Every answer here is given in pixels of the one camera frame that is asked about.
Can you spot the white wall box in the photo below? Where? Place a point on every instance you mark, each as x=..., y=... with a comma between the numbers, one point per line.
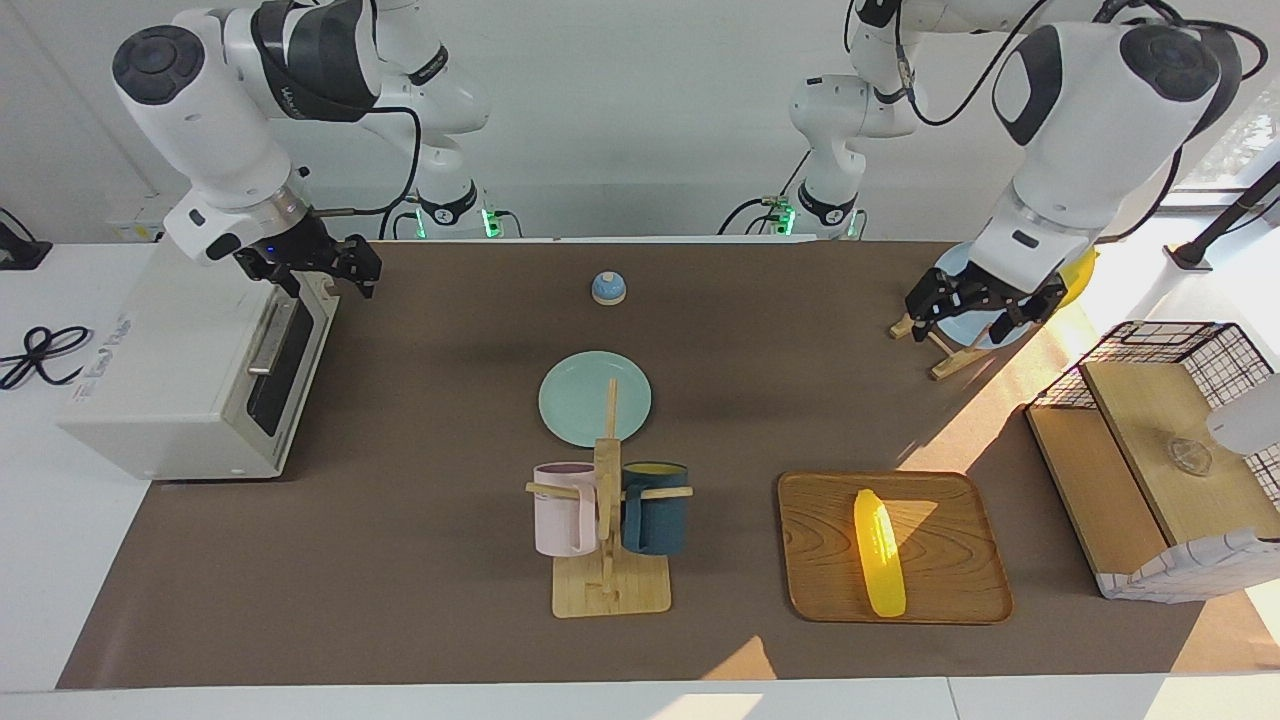
x=135, y=225

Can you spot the blue call bell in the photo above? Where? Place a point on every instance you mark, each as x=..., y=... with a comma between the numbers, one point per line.
x=608, y=290

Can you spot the wooden mug tree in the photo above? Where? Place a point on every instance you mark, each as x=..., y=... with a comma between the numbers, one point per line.
x=610, y=590

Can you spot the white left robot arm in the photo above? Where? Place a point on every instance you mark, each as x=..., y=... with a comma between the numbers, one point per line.
x=1090, y=130

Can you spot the black stand with rod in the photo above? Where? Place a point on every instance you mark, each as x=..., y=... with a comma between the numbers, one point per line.
x=1188, y=258

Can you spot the white checked cloth liner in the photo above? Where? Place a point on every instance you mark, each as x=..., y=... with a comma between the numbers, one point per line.
x=1180, y=578

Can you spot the white toaster oven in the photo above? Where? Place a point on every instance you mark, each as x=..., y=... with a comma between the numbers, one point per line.
x=150, y=350

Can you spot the pink mug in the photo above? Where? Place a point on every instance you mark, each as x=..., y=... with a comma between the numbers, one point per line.
x=562, y=515

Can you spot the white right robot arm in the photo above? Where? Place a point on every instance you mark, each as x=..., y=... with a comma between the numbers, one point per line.
x=210, y=120

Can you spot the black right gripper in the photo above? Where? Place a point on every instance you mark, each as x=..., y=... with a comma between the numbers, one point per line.
x=295, y=252

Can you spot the yellow corn cob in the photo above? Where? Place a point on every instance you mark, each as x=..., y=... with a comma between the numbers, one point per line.
x=880, y=550

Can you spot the white rounded device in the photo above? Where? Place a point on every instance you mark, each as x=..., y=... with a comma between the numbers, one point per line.
x=1250, y=418

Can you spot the brown table mat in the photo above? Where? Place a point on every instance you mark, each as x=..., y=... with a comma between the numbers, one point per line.
x=450, y=600

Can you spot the small clear glass item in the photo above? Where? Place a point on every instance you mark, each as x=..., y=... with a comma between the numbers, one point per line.
x=1190, y=457

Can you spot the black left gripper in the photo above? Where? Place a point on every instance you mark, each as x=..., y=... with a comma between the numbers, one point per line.
x=985, y=292

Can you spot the black desk object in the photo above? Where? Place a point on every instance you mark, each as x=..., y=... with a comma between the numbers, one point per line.
x=20, y=252

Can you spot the dark blue mug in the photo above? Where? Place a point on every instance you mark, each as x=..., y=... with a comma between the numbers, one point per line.
x=658, y=515

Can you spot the yellow plate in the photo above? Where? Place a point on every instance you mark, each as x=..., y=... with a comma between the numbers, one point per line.
x=1080, y=275

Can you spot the wooden serving tray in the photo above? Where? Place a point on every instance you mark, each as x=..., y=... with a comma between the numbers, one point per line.
x=950, y=545

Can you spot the light blue plate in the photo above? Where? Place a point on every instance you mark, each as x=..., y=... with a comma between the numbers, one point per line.
x=970, y=330

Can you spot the mint green plate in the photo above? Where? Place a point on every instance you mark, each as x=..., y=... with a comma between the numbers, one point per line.
x=575, y=400

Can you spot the wooden plate rack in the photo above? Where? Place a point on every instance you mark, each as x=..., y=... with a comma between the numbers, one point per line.
x=950, y=362

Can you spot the wooden shelf box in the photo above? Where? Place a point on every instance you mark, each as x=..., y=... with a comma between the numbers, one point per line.
x=1150, y=420

